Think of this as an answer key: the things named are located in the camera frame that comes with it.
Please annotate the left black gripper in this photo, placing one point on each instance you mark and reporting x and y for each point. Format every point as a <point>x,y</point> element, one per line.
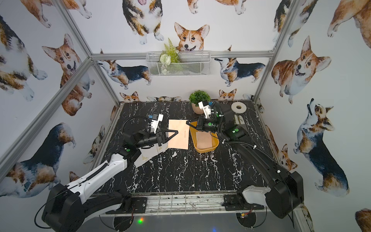
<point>160,138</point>

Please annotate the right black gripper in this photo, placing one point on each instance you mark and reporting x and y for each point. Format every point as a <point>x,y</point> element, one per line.
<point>201,124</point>

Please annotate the pink paper sheet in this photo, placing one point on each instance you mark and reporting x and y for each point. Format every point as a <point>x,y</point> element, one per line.
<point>181,140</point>
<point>204,140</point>

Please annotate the stationery sheet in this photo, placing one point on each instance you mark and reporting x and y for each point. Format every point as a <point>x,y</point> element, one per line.
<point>146,155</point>
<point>162,148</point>

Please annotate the yellow plastic storage box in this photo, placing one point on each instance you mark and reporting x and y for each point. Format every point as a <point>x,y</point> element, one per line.
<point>193,137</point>

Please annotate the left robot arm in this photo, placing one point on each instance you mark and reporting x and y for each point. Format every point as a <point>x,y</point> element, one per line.
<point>69,206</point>

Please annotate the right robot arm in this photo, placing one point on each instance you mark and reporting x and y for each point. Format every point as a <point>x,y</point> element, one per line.
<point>286,191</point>

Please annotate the potted green plant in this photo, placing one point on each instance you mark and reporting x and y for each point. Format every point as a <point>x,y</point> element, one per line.
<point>196,97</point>

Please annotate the white tape roll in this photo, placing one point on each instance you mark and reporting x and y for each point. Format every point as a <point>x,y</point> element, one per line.
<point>238,107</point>

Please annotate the artificial fern with flower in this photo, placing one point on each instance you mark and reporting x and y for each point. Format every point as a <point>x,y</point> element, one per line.
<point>169,59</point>

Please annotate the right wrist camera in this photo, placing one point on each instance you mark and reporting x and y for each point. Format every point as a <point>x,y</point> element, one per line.
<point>207,108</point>

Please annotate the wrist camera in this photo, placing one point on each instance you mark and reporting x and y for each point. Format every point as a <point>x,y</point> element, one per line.
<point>207,108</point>
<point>155,119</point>

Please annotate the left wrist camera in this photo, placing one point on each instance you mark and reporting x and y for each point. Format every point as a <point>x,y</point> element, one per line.
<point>155,119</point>

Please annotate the white wire wall basket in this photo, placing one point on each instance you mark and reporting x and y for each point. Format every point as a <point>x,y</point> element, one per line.
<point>192,64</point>

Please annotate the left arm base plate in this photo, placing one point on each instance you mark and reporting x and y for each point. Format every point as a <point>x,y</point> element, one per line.
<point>136,205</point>

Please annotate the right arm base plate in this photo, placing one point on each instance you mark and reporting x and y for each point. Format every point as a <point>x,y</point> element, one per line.
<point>235,202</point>

